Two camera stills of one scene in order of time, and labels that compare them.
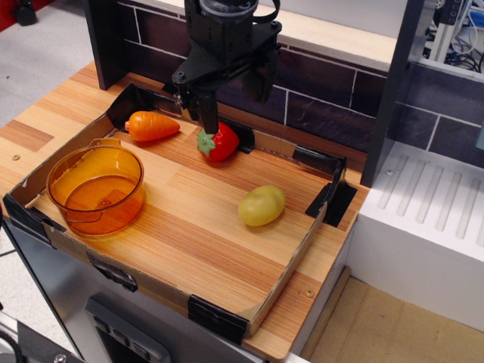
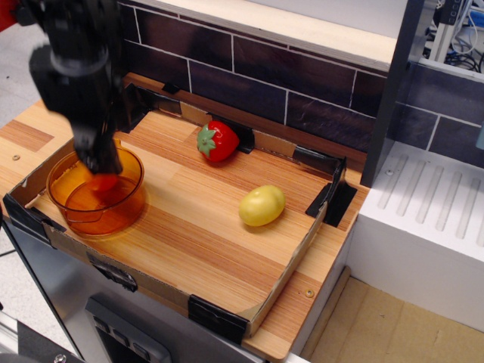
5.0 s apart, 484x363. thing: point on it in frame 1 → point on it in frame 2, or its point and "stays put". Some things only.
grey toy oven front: [109, 318] stays put
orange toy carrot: [147, 125] → [104, 181]
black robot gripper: [224, 38] → [78, 72]
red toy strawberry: [218, 147] stays put
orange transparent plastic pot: [97, 189] stays put
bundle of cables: [462, 51] stays put
